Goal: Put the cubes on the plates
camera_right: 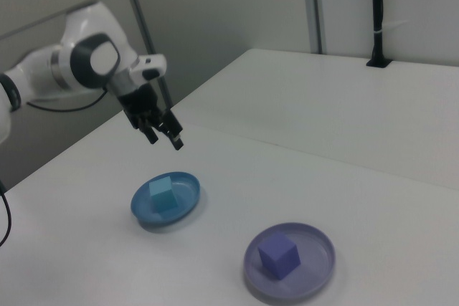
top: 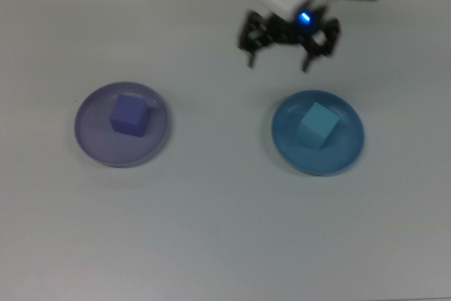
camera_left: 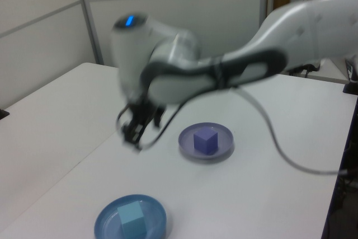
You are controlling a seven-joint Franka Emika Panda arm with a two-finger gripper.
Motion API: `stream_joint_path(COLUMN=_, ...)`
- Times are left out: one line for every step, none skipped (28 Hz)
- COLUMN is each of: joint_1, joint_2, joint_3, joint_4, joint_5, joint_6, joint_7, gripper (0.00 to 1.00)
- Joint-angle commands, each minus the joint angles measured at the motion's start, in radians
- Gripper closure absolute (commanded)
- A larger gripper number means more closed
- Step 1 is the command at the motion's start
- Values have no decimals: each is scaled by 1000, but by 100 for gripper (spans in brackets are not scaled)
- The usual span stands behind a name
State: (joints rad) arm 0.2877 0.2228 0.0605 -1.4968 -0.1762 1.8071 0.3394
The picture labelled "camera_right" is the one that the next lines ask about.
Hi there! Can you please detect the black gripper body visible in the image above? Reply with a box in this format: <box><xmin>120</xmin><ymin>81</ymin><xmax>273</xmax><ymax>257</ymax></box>
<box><xmin>120</xmin><ymin>83</ymin><xmax>166</xmax><ymax>130</ymax></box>

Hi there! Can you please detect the slanted grey partition post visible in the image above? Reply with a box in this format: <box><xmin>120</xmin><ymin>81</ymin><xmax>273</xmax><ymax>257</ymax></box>
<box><xmin>119</xmin><ymin>0</ymin><xmax>174</xmax><ymax>110</ymax></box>

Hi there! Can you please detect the light blue cube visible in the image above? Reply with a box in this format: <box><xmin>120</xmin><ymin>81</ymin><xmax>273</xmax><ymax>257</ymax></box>
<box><xmin>148</xmin><ymin>175</ymin><xmax>181</xmax><ymax>214</ymax></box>

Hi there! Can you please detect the white cable tie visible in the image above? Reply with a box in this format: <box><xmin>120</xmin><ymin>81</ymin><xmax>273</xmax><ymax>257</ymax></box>
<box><xmin>372</xmin><ymin>20</ymin><xmax>409</xmax><ymax>35</ymax></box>

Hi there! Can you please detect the upright grey partition post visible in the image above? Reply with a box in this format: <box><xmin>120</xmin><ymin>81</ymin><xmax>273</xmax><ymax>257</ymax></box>
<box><xmin>303</xmin><ymin>0</ymin><xmax>329</xmax><ymax>54</ymax></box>

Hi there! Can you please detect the black pole with base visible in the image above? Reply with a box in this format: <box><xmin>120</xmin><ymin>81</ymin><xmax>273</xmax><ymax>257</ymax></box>
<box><xmin>365</xmin><ymin>0</ymin><xmax>392</xmax><ymax>69</ymax></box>

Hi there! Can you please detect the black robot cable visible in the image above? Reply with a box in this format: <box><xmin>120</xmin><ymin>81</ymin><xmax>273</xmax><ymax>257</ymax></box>
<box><xmin>0</xmin><ymin>85</ymin><xmax>109</xmax><ymax>247</ymax></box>

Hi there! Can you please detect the purple plate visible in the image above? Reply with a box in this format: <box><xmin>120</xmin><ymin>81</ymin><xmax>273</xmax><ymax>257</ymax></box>
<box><xmin>243</xmin><ymin>222</ymin><xmax>337</xmax><ymax>300</ymax></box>

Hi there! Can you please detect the blue plate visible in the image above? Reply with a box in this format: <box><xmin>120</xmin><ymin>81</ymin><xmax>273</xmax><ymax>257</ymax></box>
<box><xmin>130</xmin><ymin>171</ymin><xmax>202</xmax><ymax>228</ymax></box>

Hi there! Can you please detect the purple cube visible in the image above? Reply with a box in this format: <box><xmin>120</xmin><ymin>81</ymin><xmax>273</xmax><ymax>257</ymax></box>
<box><xmin>257</xmin><ymin>232</ymin><xmax>302</xmax><ymax>280</ymax></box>

